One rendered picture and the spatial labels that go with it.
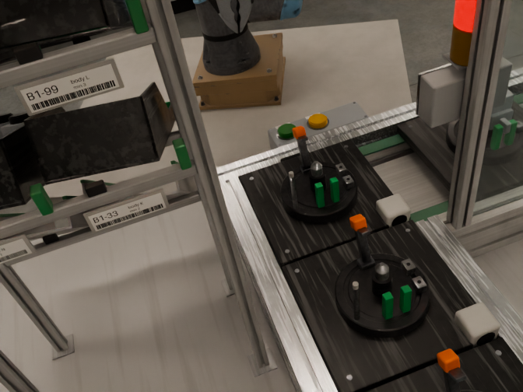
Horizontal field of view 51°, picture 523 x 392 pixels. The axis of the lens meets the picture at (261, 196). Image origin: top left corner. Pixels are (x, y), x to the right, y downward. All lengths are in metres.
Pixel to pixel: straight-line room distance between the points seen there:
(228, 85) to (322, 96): 0.24
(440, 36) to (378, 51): 1.81
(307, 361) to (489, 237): 0.41
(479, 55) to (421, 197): 0.39
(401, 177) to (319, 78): 0.49
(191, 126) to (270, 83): 0.85
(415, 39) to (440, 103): 2.57
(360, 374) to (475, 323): 0.17
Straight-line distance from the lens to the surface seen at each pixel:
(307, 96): 1.45
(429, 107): 0.81
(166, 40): 0.52
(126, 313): 1.07
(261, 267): 0.93
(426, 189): 1.10
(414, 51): 3.26
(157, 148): 0.63
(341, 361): 0.81
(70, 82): 0.52
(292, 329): 0.86
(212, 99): 1.45
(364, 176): 1.04
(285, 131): 1.16
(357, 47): 1.64
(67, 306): 1.13
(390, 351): 0.82
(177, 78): 0.53
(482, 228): 1.02
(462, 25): 0.77
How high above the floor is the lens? 1.69
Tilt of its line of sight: 44 degrees down
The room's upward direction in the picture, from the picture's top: 12 degrees counter-clockwise
